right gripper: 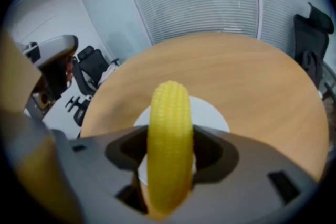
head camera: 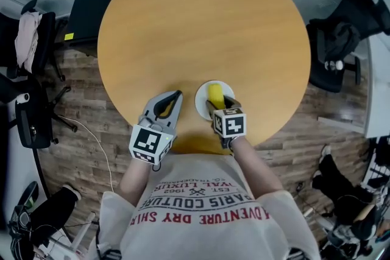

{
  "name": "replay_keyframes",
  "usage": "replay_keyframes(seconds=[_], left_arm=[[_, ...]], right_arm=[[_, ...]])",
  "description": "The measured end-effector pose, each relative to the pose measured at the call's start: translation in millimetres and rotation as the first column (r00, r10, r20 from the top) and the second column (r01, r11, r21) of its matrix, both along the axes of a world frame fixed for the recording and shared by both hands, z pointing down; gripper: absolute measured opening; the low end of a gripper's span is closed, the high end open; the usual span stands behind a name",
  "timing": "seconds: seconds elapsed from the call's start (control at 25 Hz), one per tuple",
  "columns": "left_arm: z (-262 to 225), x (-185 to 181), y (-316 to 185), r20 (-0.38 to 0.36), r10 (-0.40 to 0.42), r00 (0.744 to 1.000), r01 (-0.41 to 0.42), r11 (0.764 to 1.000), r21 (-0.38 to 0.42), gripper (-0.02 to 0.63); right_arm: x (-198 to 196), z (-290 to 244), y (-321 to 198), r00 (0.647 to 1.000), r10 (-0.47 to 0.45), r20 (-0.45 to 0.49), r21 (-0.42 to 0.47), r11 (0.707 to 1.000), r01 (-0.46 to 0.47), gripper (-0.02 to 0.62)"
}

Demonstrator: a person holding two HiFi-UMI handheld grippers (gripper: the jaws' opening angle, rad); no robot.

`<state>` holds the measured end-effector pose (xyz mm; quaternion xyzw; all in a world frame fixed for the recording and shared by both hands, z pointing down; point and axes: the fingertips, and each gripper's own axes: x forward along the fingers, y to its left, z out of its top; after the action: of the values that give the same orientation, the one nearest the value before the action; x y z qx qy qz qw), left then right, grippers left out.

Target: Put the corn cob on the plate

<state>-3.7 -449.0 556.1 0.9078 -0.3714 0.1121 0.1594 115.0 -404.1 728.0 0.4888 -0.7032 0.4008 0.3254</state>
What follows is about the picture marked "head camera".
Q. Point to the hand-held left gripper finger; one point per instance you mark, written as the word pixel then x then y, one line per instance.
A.
pixel 153 102
pixel 176 114

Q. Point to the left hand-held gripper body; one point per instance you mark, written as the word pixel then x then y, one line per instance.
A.
pixel 145 141

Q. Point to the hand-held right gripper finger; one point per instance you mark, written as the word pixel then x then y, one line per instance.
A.
pixel 211 108
pixel 231 101

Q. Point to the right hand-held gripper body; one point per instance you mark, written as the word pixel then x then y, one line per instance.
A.
pixel 232 126

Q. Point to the white round plate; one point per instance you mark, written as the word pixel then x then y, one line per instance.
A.
pixel 201 100

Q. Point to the person's left forearm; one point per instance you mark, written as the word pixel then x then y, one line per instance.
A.
pixel 135 179

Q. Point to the person's right forearm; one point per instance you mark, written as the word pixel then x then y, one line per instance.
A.
pixel 256 167

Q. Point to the person's white printed shirt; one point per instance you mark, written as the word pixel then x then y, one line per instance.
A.
pixel 207 216

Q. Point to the black office chair with jacket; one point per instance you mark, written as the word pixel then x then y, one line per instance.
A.
pixel 329 70

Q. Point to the black cabinet with yellow sticker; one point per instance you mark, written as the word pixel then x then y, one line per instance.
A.
pixel 88 16

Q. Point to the white stand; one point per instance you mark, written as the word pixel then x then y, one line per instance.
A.
pixel 80 234

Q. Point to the black jacket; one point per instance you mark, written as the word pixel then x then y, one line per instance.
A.
pixel 344 36

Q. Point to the pale pink cloth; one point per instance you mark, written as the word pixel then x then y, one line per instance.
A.
pixel 28 39

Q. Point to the white desk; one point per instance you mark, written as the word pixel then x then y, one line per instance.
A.
pixel 376 88

